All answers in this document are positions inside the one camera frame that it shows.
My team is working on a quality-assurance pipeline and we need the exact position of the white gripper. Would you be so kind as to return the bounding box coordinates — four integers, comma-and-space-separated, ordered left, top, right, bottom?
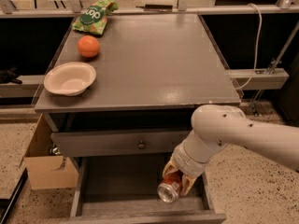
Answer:
163, 145, 207, 197

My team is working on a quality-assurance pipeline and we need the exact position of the red coke can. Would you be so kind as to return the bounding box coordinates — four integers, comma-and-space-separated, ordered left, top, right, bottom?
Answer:
157, 171, 182, 203

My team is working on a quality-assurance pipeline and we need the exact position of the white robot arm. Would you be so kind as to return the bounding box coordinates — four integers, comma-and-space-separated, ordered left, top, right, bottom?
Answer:
163, 105, 299, 195

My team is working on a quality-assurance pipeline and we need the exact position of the grey top drawer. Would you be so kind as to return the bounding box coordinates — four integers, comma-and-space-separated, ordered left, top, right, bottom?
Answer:
51, 129, 190, 157

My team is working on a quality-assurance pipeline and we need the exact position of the round metal drawer knob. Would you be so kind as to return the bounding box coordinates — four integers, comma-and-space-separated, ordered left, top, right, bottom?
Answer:
137, 140, 147, 149

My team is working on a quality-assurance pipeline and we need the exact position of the open grey middle drawer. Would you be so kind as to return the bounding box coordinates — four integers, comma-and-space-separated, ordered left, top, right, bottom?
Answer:
61, 153, 226, 224

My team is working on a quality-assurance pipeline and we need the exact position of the grey wooden drawer cabinet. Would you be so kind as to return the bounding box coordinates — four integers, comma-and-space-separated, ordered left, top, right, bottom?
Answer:
33, 12, 243, 224

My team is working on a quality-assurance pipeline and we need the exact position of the brown cardboard box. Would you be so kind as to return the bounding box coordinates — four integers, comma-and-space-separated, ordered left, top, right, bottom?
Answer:
23, 116, 78, 189

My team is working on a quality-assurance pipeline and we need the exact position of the white paper bowl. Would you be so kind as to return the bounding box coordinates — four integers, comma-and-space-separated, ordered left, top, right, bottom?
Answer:
44, 62, 96, 96

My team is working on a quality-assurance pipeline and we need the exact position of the orange fruit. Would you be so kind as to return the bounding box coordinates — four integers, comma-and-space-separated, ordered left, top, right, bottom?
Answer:
77, 35, 100, 58

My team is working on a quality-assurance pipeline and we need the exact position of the black tool on ledge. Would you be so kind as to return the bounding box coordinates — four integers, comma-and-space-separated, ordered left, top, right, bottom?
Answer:
136, 4, 173, 12

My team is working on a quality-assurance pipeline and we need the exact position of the green chip bag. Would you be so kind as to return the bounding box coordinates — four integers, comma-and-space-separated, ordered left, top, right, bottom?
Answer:
72, 0, 119, 35

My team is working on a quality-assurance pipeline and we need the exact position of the black object at left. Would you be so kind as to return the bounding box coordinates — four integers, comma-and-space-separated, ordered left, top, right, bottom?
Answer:
0, 67, 22, 84

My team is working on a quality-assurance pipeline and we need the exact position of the metal clamp bracket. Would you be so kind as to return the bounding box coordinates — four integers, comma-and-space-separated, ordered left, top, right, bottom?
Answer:
264, 59, 281, 75

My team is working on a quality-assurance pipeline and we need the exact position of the white cable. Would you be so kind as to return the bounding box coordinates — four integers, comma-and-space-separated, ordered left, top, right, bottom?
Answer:
235, 2, 263, 91

